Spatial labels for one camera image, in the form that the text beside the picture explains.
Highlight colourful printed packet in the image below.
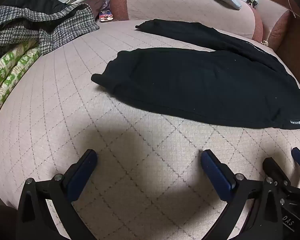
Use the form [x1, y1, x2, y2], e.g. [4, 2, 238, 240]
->
[98, 0, 115, 23]

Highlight houndstooth grey coat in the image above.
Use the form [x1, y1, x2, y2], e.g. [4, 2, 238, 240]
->
[0, 3, 100, 56]

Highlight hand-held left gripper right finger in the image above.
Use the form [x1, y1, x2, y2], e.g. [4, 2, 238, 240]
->
[200, 149, 285, 240]

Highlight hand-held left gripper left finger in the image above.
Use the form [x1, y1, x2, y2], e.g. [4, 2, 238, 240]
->
[16, 149, 98, 240]

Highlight black pants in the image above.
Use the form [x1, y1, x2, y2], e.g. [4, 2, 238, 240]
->
[91, 19, 300, 130]

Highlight green printed blanket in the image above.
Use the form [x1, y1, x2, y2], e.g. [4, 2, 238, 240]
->
[0, 40, 42, 130]

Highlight pink sofa armrest cushion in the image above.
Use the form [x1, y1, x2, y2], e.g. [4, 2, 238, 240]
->
[254, 0, 291, 51]

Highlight pink sofa back cushion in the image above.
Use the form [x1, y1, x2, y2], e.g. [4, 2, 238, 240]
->
[110, 0, 264, 42]

